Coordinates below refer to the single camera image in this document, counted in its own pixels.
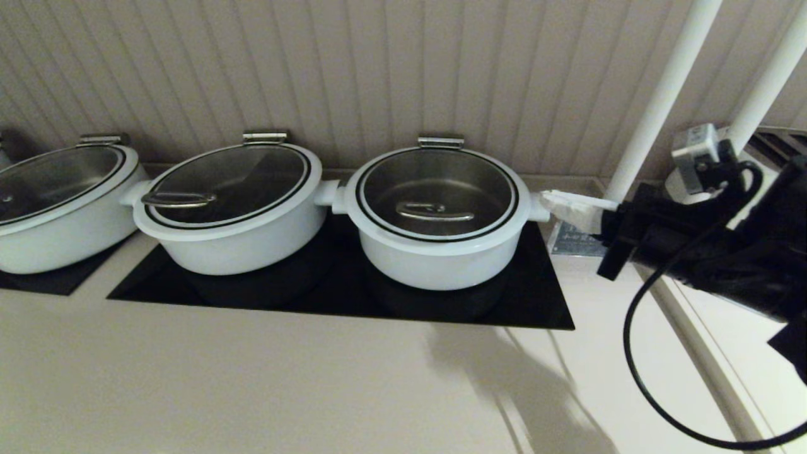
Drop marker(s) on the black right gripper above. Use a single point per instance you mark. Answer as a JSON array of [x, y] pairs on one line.
[[637, 227]]

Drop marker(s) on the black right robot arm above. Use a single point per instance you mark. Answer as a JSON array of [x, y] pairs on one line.
[[744, 271]]

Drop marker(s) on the white round pot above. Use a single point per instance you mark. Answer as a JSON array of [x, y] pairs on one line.
[[239, 255], [435, 271], [63, 249]]

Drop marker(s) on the middle white pot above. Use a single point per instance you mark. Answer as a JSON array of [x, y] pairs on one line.
[[239, 176]]

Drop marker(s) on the clear acrylic sign plate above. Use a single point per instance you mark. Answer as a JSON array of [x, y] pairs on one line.
[[567, 244]]

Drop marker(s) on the white round pole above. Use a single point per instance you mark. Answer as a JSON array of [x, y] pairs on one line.
[[769, 82], [662, 101]]

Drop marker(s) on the white toaster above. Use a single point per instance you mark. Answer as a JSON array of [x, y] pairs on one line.
[[769, 140]]

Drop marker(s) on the black glass induction cooktop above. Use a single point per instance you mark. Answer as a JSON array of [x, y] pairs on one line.
[[50, 284], [315, 296]]

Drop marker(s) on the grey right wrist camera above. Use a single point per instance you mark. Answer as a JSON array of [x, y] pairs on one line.
[[693, 157]]

